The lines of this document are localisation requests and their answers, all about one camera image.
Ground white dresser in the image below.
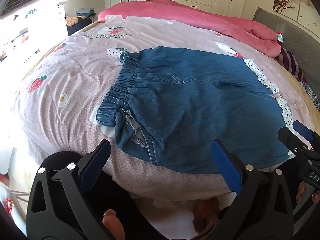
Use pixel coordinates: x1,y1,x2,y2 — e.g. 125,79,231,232
0,1,67,64

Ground yellow floral cloth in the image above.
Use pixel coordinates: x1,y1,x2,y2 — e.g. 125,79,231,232
65,16,81,28

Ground person's right hand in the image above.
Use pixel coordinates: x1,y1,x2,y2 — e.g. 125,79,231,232
295,180,320,205

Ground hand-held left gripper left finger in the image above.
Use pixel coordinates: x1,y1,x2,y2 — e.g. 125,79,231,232
26,139,112,240

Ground person's left hand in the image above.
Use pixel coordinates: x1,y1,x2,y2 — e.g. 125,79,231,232
102,197,221,240

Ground grey padded headboard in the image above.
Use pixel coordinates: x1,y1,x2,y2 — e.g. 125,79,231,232
252,7,320,85

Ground pile of folded clothes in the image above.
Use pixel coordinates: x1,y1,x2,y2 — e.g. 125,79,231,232
76,8,97,18

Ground striped pillow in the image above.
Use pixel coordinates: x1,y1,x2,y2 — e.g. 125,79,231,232
274,46,308,83

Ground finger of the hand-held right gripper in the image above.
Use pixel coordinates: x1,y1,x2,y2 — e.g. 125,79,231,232
277,127,304,155
292,120,320,150

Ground pink strawberry print bed sheet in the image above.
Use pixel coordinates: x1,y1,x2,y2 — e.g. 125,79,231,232
15,15,313,205

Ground pink quilt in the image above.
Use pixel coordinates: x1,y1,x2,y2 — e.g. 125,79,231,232
97,0,284,58

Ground dark floral patterned cloth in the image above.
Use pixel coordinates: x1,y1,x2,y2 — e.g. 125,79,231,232
301,81,320,111

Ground blue denim pants with lace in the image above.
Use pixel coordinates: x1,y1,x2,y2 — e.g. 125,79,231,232
96,46,297,174

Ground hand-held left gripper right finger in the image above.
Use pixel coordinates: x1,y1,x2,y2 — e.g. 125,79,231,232
211,140,297,240

